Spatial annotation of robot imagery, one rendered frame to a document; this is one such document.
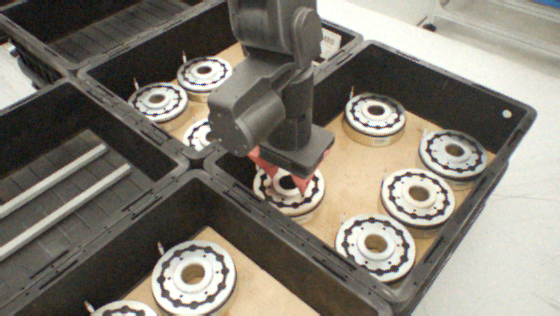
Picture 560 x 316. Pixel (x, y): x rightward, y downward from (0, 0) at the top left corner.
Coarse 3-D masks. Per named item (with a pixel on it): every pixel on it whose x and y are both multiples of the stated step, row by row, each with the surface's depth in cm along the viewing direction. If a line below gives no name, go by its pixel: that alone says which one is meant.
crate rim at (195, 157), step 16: (224, 0) 86; (192, 16) 81; (160, 32) 78; (352, 32) 78; (128, 48) 74; (352, 48) 74; (96, 64) 71; (320, 64) 71; (112, 96) 66; (128, 112) 63; (160, 128) 61; (176, 144) 59; (192, 160) 57
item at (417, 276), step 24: (360, 48) 74; (384, 48) 74; (336, 72) 71; (432, 72) 70; (504, 96) 65; (528, 120) 62; (504, 144) 59; (216, 168) 56; (240, 192) 53; (480, 192) 53; (288, 216) 51; (456, 216) 51; (312, 240) 48; (336, 264) 46; (432, 264) 46; (384, 288) 44; (408, 288) 44
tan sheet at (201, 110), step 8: (232, 48) 92; (240, 48) 92; (216, 56) 90; (224, 56) 90; (232, 56) 90; (240, 56) 90; (232, 64) 88; (176, 80) 84; (192, 104) 80; (200, 104) 80; (200, 112) 78; (208, 112) 78; (192, 120) 77; (200, 120) 77; (184, 128) 75; (176, 136) 74
